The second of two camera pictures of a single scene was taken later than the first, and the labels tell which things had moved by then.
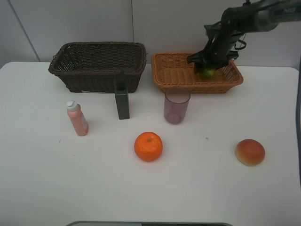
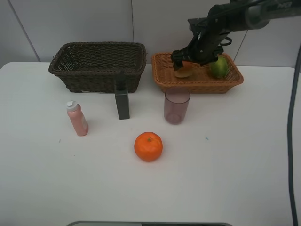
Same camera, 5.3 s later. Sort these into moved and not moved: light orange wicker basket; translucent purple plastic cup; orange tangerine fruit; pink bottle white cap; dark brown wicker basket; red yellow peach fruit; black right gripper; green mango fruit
Moved: green mango fruit; red yellow peach fruit; black right gripper
Not moved: pink bottle white cap; translucent purple plastic cup; light orange wicker basket; dark brown wicker basket; orange tangerine fruit
